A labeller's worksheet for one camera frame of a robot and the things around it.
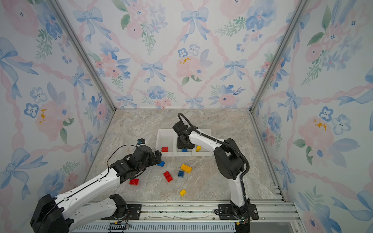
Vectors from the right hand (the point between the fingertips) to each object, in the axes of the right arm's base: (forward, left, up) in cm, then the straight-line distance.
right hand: (184, 145), depth 94 cm
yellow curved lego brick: (-1, -9, -2) cm, 10 cm away
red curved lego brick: (-19, +9, -4) cm, 21 cm away
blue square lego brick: (-2, 0, -3) cm, 4 cm away
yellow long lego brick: (-14, -2, -4) cm, 15 cm away
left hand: (-11, +15, +7) cm, 20 cm away
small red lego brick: (-1, +13, -3) cm, 13 cm away
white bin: (+8, +13, -4) cm, 16 cm away
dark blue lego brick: (-17, +1, -4) cm, 18 cm away
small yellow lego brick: (-27, 0, -4) cm, 28 cm away
